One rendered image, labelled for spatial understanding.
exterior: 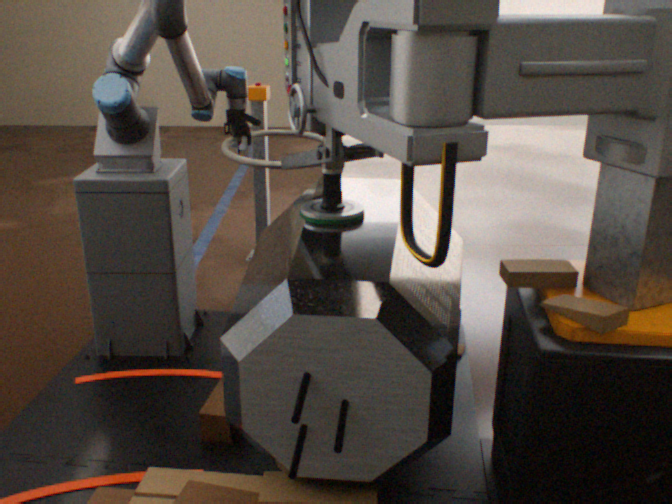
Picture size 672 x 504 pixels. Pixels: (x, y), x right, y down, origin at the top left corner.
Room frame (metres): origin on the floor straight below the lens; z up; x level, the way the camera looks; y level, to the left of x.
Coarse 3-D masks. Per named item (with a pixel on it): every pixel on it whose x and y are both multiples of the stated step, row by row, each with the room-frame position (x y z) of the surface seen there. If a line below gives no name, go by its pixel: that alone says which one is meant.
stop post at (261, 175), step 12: (252, 96) 3.93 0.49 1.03; (264, 96) 3.92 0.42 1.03; (252, 108) 3.95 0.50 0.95; (264, 108) 3.96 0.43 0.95; (264, 120) 3.95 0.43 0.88; (252, 144) 3.95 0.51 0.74; (264, 144) 3.94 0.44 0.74; (264, 156) 3.94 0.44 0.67; (264, 168) 3.94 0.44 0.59; (264, 180) 3.95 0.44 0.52; (264, 192) 3.95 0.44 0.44; (264, 204) 3.95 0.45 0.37; (264, 216) 3.95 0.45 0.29; (264, 228) 3.95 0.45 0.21; (252, 252) 4.04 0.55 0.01
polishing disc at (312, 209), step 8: (312, 200) 2.21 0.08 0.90; (320, 200) 2.21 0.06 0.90; (344, 200) 2.22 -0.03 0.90; (304, 208) 2.12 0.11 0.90; (312, 208) 2.12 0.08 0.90; (320, 208) 2.12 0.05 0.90; (344, 208) 2.12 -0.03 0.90; (352, 208) 2.12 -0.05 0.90; (360, 208) 2.12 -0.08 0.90; (312, 216) 2.05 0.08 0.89; (320, 216) 2.04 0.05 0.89; (328, 216) 2.03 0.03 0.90; (336, 216) 2.03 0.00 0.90; (344, 216) 2.04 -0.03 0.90; (352, 216) 2.05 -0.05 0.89
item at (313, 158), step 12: (336, 144) 1.93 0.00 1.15; (360, 144) 2.04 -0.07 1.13; (288, 156) 2.41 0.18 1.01; (300, 156) 2.27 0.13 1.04; (312, 156) 2.14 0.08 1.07; (324, 156) 1.92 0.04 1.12; (336, 156) 1.92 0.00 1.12; (360, 156) 2.04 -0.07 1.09; (372, 156) 1.95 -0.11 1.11; (288, 168) 2.41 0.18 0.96; (300, 168) 2.52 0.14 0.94
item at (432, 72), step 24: (408, 48) 1.45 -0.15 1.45; (432, 48) 1.42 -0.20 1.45; (456, 48) 1.43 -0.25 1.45; (408, 72) 1.45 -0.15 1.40; (432, 72) 1.42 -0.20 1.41; (456, 72) 1.43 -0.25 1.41; (408, 96) 1.45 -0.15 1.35; (432, 96) 1.42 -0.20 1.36; (456, 96) 1.43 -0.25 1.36; (408, 120) 1.44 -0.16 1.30; (432, 120) 1.42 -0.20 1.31; (456, 120) 1.43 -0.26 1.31
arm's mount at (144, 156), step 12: (144, 108) 2.94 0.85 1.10; (156, 108) 2.94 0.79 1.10; (156, 120) 2.90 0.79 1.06; (156, 132) 2.90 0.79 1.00; (96, 144) 2.81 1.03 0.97; (108, 144) 2.81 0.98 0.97; (120, 144) 2.81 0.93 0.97; (132, 144) 2.81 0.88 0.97; (144, 144) 2.81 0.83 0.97; (156, 144) 2.88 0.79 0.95; (96, 156) 2.78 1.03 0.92; (108, 156) 2.78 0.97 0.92; (120, 156) 2.78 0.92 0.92; (132, 156) 2.78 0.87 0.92; (144, 156) 2.78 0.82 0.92; (156, 156) 2.86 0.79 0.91; (108, 168) 2.78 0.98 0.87; (120, 168) 2.78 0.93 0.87; (132, 168) 2.78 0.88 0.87; (144, 168) 2.78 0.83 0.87; (156, 168) 2.82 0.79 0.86
